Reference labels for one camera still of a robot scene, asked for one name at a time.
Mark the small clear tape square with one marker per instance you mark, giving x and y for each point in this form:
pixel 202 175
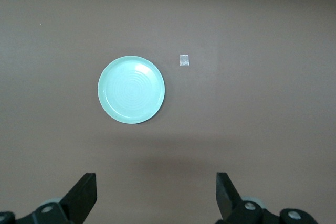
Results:
pixel 184 60

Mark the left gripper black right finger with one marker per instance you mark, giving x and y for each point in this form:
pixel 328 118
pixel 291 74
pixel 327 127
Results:
pixel 231 203

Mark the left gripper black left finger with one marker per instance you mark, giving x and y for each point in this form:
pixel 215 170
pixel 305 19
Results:
pixel 78 203

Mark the brown table cloth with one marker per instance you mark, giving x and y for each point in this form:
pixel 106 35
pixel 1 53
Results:
pixel 236 116

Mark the green round plate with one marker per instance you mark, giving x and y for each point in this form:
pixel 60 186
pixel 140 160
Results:
pixel 131 90

